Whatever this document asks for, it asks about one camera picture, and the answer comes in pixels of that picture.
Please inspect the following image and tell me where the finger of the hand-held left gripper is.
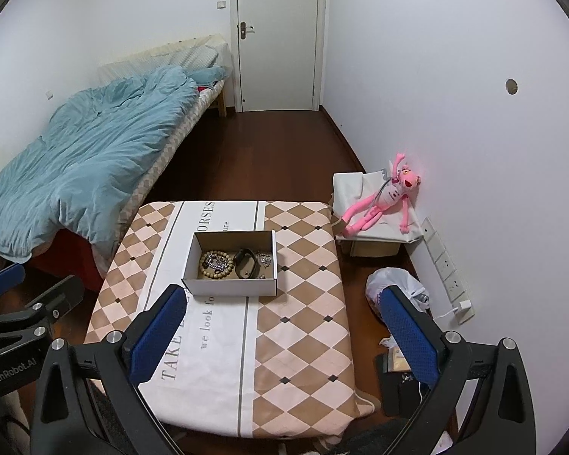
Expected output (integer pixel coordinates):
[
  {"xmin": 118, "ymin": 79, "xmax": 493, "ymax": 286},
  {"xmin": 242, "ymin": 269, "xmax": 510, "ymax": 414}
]
[
  {"xmin": 0, "ymin": 263, "xmax": 27, "ymax": 300},
  {"xmin": 0, "ymin": 274, "xmax": 86, "ymax": 339}
]

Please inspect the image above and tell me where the black smart band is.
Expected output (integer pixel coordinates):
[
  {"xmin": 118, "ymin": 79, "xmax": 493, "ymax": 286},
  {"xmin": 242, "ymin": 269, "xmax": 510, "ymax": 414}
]
[{"xmin": 232, "ymin": 248, "xmax": 261, "ymax": 279}]

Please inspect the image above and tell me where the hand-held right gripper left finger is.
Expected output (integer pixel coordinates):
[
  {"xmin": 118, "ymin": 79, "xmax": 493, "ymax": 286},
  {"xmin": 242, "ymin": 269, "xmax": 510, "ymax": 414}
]
[{"xmin": 28, "ymin": 284, "xmax": 188, "ymax": 455}]

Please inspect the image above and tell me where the wooden bead bracelet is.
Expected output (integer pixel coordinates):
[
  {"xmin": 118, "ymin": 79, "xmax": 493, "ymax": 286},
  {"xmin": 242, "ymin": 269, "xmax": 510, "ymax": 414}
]
[{"xmin": 198, "ymin": 250, "xmax": 231, "ymax": 280}]

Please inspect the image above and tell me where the patterned pillow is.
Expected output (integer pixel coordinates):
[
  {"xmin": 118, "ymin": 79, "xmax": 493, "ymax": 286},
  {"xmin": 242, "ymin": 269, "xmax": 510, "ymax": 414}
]
[{"xmin": 163, "ymin": 42, "xmax": 219, "ymax": 73}]

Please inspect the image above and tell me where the bed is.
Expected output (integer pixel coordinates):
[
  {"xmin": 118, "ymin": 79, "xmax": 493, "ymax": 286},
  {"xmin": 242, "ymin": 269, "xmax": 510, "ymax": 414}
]
[{"xmin": 0, "ymin": 33, "xmax": 230, "ymax": 295}]

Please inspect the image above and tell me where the brown cardboard box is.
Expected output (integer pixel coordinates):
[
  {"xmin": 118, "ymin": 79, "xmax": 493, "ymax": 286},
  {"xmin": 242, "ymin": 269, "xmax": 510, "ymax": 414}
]
[{"xmin": 339, "ymin": 237, "xmax": 401, "ymax": 257}]

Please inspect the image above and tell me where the pink plush toy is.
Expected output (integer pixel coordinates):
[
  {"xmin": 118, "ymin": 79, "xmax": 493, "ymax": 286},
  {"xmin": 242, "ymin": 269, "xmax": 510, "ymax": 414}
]
[{"xmin": 342, "ymin": 152, "xmax": 422, "ymax": 237}]

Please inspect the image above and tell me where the black pouch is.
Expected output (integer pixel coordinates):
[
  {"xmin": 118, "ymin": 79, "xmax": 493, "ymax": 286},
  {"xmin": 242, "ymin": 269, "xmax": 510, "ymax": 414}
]
[{"xmin": 379, "ymin": 370, "xmax": 429, "ymax": 418}]

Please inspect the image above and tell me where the white power strip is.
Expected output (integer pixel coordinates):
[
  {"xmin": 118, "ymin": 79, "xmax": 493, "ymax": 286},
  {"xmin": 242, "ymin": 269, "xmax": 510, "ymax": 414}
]
[{"xmin": 421, "ymin": 217, "xmax": 475, "ymax": 325}]

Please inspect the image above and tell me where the blue duvet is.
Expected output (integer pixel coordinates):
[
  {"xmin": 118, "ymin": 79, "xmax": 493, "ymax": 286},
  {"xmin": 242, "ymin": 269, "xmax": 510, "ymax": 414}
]
[{"xmin": 0, "ymin": 65, "xmax": 228, "ymax": 262}]

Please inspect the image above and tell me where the checkered tablecloth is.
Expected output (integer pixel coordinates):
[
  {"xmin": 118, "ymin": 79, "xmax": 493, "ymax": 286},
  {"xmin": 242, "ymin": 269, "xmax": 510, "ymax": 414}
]
[{"xmin": 83, "ymin": 200, "xmax": 376, "ymax": 437}]

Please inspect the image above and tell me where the white cardboard box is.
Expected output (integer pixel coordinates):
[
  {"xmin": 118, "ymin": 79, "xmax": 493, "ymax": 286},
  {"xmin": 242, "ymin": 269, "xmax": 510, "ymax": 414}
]
[{"xmin": 181, "ymin": 230, "xmax": 279, "ymax": 298}]

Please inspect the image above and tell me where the white door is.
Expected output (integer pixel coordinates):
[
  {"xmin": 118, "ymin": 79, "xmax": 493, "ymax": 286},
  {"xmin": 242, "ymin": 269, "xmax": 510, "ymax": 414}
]
[{"xmin": 237, "ymin": 0, "xmax": 323, "ymax": 113}]

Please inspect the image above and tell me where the white plastic bag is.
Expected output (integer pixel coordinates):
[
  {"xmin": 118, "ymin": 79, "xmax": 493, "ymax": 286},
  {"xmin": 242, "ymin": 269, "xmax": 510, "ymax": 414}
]
[{"xmin": 366, "ymin": 268, "xmax": 429, "ymax": 316}]

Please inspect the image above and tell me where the yellow white packet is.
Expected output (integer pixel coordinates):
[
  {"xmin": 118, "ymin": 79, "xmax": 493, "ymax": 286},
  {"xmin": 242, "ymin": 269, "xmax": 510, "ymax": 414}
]
[{"xmin": 381, "ymin": 336, "xmax": 415, "ymax": 373}]

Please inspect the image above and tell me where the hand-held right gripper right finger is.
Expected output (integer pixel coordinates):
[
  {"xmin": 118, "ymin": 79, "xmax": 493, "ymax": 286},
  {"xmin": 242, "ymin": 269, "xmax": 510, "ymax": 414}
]
[{"xmin": 379, "ymin": 285, "xmax": 537, "ymax": 455}]

